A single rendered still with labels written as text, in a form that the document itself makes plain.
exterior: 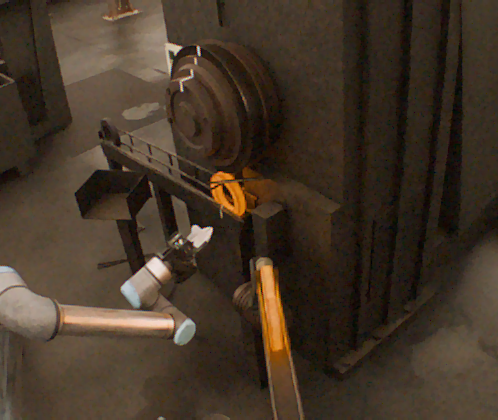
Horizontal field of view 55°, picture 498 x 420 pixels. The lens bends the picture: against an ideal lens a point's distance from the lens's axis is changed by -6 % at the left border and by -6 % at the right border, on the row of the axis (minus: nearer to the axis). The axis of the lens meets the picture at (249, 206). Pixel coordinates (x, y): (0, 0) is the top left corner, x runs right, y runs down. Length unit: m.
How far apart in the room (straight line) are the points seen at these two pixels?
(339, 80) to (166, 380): 1.49
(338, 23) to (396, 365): 1.48
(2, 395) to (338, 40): 1.40
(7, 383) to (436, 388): 1.63
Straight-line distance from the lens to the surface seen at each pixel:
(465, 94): 2.10
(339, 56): 1.44
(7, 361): 1.58
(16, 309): 1.38
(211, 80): 1.64
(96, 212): 2.34
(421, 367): 2.33
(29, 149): 4.15
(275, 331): 1.42
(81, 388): 2.43
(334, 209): 1.64
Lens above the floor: 1.83
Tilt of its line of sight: 35 degrees down
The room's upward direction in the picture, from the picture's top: 6 degrees counter-clockwise
